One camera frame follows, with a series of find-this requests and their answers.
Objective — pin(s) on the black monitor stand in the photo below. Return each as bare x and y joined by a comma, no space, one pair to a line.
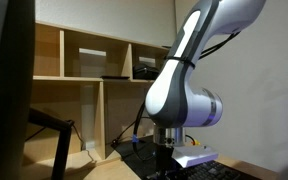
62,146

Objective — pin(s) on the dark grey mechanical keyboard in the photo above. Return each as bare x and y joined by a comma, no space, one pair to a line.
210,171

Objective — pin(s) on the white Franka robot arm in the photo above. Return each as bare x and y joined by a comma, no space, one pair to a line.
184,83

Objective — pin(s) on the black desk mat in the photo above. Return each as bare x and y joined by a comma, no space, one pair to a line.
140,166

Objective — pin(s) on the flat black tray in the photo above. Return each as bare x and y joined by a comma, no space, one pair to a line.
115,77

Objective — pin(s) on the black zip bag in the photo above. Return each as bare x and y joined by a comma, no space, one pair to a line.
144,71

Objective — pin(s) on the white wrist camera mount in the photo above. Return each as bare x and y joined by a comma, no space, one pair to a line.
194,155

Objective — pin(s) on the small dark flat object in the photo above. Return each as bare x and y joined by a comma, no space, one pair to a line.
165,47

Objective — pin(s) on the yellow rubber duck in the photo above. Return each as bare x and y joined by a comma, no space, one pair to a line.
196,141

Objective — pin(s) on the wooden shelf unit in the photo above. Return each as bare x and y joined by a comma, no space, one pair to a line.
100,100

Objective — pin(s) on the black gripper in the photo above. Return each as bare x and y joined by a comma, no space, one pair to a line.
164,160

